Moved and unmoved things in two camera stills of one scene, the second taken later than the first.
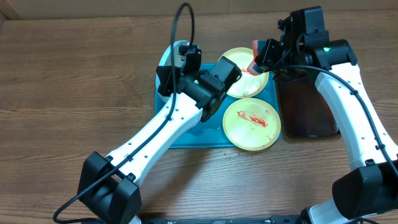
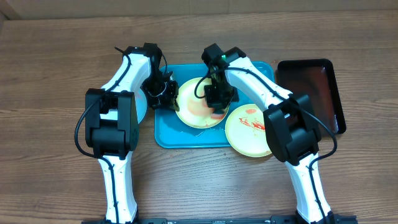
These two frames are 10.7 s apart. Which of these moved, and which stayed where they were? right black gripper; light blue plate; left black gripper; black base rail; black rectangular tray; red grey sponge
Moved: right black gripper; left black gripper; red grey sponge; light blue plate
Stayed: black rectangular tray; black base rail
